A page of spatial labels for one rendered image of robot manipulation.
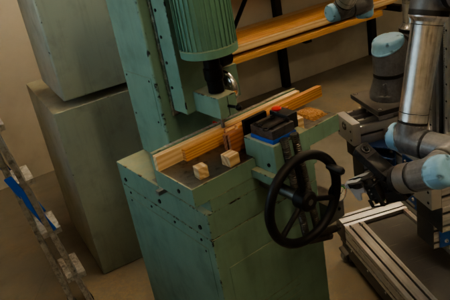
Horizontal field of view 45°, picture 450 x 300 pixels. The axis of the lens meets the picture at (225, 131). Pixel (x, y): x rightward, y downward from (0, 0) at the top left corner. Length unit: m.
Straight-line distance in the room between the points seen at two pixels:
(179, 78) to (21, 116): 2.38
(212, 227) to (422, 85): 0.69
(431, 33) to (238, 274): 0.90
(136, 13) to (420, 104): 0.88
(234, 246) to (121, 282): 1.18
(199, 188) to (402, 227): 1.18
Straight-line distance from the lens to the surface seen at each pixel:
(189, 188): 1.52
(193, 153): 1.68
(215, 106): 1.66
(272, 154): 1.54
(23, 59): 3.89
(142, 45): 1.76
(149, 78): 1.79
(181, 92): 1.73
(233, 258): 1.70
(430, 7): 1.39
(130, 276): 2.79
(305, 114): 1.83
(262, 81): 4.65
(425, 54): 1.41
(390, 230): 2.46
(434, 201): 1.71
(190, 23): 1.55
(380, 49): 2.06
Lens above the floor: 1.63
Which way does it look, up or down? 24 degrees down
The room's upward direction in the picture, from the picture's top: 10 degrees counter-clockwise
